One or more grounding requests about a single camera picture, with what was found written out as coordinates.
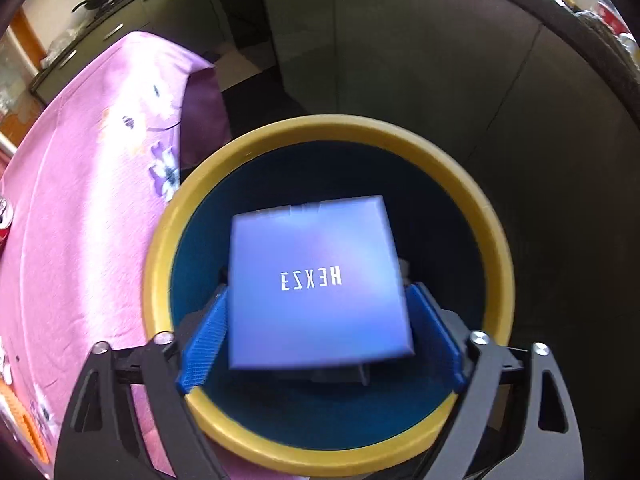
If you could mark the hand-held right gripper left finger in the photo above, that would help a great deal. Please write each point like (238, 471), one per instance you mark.
(205, 340)

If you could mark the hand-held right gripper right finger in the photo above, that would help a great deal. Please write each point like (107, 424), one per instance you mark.
(435, 330)

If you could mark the yellow rimmed waste bin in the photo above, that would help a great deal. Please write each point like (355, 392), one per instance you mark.
(165, 240)

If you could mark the purple box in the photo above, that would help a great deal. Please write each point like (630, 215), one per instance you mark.
(320, 285)

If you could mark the orange mesh net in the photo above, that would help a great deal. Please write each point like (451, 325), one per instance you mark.
(22, 425)

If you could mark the crushed red soda can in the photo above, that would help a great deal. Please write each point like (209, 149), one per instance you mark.
(4, 222)

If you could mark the pink floral tablecloth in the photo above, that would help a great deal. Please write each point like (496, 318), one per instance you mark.
(75, 210)

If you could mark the clear plastic bag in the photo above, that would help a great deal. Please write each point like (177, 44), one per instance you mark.
(60, 47)

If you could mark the yellow mug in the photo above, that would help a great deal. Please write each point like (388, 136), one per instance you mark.
(630, 49)

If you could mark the dark rag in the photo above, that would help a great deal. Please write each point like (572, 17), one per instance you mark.
(590, 22)

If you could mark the red mug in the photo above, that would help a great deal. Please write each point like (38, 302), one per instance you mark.
(612, 17)

